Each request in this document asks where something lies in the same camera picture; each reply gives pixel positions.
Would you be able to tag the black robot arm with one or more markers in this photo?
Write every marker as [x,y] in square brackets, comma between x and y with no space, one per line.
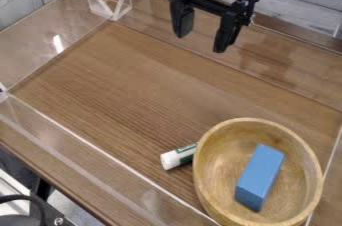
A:
[235,13]

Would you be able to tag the black metal stand base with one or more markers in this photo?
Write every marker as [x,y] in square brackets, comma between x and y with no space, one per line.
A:
[23,213]

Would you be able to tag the white green glue stick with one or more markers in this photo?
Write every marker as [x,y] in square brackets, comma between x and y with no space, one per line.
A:
[178,156]

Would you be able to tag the blue rectangular block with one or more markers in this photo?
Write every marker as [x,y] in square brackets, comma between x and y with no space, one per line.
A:
[258,177]

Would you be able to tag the brown wooden bowl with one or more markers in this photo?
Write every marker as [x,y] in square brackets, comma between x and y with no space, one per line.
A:
[222,155]

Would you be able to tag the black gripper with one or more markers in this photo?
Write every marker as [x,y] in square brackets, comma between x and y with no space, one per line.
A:
[231,21]

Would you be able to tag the clear acrylic barrier wall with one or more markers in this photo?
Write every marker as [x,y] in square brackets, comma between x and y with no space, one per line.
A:
[105,91]

